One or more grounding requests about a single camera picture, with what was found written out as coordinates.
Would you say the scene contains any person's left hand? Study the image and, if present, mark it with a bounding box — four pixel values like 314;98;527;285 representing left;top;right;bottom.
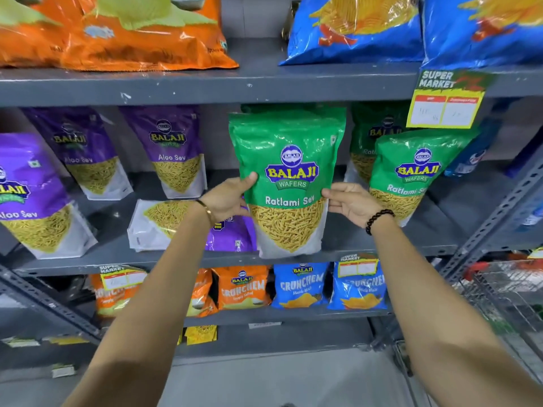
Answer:
199;171;258;228

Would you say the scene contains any person's right hand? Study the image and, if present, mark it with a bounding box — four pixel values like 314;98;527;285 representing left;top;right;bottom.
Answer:
321;181;385;229

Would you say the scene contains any green snack packet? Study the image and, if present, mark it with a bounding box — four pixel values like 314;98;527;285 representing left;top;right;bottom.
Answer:
241;103;347;116
228;108;347;259
344;101;411;185
368;129;481;228

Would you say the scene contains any person's right forearm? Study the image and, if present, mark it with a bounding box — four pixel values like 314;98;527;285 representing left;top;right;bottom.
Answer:
370;214;543;407

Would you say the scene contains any person's left forearm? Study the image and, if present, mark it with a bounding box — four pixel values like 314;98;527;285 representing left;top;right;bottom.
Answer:
63;202;218;407

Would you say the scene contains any small yellow price tag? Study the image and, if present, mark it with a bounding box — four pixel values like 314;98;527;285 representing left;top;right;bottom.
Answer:
99;264;148;291
338;253;379;278

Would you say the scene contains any purple snack packet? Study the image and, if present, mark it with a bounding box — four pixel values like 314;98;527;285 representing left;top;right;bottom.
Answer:
119;105;208;200
127;199;258;253
0;132;98;260
22;107;134;201

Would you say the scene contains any small blue chips packet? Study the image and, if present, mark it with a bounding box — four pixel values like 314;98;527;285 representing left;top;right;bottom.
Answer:
327;260;389;311
271;262;331;310

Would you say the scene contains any grey metal shelf rack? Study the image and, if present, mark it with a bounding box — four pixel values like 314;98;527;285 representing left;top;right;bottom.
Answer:
0;0;543;371

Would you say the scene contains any small orange chips packet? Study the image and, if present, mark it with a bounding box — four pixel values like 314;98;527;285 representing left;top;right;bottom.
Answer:
212;265;272;311
186;269;219;319
90;273;147;319

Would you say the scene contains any large yellow price tag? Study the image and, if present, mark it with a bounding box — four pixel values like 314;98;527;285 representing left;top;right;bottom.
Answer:
406;68;495;130

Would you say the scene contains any dark blue snack packet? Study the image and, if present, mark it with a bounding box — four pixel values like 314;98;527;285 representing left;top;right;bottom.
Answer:
443;118;504;179

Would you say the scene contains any yellow snack packet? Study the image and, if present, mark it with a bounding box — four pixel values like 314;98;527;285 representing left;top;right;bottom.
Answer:
184;325;218;346

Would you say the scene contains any large blue chips bag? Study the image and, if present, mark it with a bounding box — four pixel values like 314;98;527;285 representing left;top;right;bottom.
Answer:
279;0;425;66
421;0;543;71

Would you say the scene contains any large orange chips bag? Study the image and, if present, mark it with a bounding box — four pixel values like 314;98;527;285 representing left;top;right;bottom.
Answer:
38;0;239;73
0;0;75;69

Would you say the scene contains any black bead bracelet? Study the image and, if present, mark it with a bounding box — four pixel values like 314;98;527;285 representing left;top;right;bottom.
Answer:
365;209;395;236

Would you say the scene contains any gold bracelet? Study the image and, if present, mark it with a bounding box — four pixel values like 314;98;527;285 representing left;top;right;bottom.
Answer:
195;199;217;228

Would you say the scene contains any wire shopping cart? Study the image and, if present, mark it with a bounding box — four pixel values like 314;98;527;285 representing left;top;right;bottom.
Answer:
455;257;543;380

